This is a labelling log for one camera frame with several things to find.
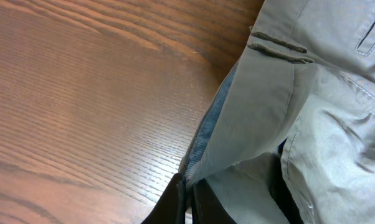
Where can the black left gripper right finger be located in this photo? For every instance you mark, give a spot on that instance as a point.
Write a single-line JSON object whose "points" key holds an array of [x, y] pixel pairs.
{"points": [[206, 208]]}

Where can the khaki green shorts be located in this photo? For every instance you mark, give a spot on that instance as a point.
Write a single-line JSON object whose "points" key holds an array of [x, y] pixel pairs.
{"points": [[291, 131]]}

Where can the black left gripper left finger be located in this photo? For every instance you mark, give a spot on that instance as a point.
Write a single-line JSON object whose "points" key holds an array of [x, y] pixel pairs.
{"points": [[171, 206]]}

